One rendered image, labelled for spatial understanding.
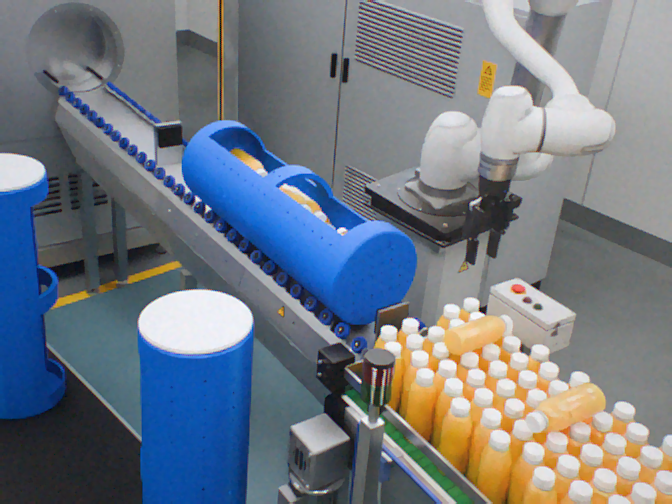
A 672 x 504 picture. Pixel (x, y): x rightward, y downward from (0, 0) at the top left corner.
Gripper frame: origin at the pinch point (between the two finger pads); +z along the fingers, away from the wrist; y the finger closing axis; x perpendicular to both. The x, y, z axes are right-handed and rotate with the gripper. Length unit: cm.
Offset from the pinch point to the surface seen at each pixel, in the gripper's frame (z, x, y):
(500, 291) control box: 13.8, 1.8, -7.6
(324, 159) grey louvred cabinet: 82, -219, -108
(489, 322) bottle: 9.4, 15.6, 10.6
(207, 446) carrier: 49, -19, 67
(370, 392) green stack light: 4, 28, 56
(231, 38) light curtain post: -8, -158, -17
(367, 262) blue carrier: 8.2, -19.4, 20.7
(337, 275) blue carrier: 9.7, -19.7, 29.9
